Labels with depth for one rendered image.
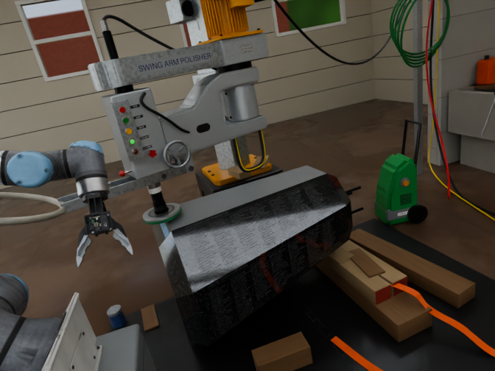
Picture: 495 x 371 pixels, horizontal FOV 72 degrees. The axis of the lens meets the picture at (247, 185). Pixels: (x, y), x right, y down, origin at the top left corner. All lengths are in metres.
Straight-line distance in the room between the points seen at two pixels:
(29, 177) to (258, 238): 1.22
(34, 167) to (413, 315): 1.93
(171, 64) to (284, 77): 6.66
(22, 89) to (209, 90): 6.58
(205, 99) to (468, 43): 3.31
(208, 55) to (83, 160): 1.01
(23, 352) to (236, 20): 1.71
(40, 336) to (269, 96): 7.61
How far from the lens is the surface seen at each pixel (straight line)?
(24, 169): 1.00
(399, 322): 2.15
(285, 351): 2.02
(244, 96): 2.03
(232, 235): 1.85
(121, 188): 1.82
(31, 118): 8.26
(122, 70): 1.74
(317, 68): 8.69
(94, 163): 1.12
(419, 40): 4.07
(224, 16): 2.03
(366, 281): 2.24
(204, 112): 1.89
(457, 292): 2.42
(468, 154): 4.58
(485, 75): 4.54
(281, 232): 1.92
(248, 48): 2.02
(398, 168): 3.11
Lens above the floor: 1.62
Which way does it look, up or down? 21 degrees down
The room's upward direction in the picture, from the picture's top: 11 degrees counter-clockwise
